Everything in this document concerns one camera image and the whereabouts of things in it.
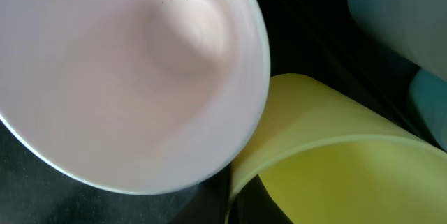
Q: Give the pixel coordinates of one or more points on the grey cup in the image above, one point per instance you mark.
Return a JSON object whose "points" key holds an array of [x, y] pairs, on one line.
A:
{"points": [[401, 7]]}

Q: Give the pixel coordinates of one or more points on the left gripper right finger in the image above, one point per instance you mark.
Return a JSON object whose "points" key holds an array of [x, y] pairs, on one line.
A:
{"points": [[255, 206]]}

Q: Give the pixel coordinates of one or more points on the pink cup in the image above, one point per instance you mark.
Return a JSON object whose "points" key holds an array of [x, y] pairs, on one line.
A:
{"points": [[122, 77]]}

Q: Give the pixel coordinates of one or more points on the yellow cup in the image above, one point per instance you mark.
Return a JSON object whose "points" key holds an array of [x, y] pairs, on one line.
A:
{"points": [[314, 112]]}

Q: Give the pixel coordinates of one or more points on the green cup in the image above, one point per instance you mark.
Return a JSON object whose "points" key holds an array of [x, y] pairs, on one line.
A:
{"points": [[431, 109]]}

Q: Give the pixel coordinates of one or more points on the black tray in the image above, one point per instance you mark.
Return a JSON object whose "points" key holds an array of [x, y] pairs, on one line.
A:
{"points": [[314, 25]]}

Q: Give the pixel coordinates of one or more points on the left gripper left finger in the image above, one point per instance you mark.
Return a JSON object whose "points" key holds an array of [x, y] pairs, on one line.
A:
{"points": [[213, 206]]}

